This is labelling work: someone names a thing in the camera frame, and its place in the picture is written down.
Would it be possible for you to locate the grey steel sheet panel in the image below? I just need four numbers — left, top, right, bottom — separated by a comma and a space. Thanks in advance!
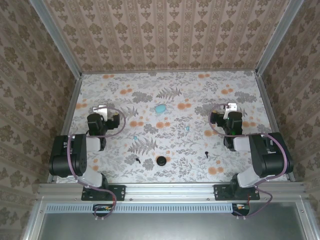
37, 202, 307, 240

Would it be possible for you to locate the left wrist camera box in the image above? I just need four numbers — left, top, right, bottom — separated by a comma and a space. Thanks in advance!
92, 104, 109, 120

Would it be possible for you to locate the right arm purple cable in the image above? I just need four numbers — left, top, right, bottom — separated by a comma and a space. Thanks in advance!
208, 103, 288, 221

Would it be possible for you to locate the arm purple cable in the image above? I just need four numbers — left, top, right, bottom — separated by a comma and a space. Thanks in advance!
66, 106, 127, 221
208, 103, 288, 221

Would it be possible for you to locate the aluminium table side rail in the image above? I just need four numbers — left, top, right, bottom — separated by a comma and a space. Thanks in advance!
47, 74, 83, 183
254, 73, 297, 182

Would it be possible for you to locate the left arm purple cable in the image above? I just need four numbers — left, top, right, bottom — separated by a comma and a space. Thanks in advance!
66, 106, 127, 221

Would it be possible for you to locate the thin aluminium table edge rail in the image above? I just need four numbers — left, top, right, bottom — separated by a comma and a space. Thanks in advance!
81, 69, 258, 75

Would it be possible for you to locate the small wired connector board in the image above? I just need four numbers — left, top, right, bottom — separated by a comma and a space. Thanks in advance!
92, 203, 113, 213
232, 203, 251, 216

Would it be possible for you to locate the aluminium frame post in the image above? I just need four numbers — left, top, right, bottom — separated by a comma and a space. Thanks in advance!
255, 0, 305, 76
27, 0, 83, 77

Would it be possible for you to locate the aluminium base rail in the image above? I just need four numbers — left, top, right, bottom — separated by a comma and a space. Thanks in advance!
37, 182, 307, 202

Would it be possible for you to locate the grey slotted cable duct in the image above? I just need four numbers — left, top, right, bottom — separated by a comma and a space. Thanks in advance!
46, 202, 235, 214

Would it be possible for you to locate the short aluminium frame upright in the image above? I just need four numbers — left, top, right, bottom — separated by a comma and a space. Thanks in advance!
22, 194, 48, 240
296, 197, 316, 240

